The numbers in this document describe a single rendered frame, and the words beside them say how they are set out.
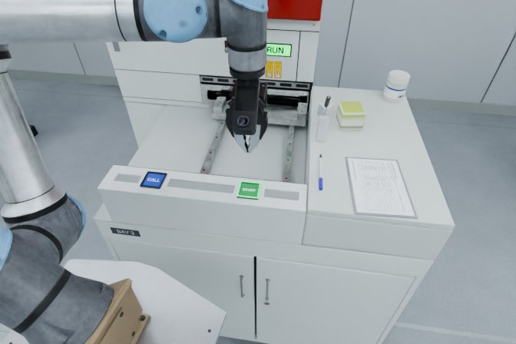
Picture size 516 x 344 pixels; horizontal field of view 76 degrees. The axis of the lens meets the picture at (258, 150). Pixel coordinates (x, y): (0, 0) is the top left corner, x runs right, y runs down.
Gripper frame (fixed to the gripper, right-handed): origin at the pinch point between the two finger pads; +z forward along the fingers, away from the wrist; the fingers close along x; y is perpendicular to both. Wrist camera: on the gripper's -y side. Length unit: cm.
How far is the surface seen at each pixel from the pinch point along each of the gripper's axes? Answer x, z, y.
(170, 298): 15.2, 28.7, -23.3
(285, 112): -6, 23, 51
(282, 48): -3, 0, 58
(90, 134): 151, 111, 130
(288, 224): -11.0, 20.6, -4.0
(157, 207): 24.4, 19.9, -4.0
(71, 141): 160, 111, 120
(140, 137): 63, 48, 59
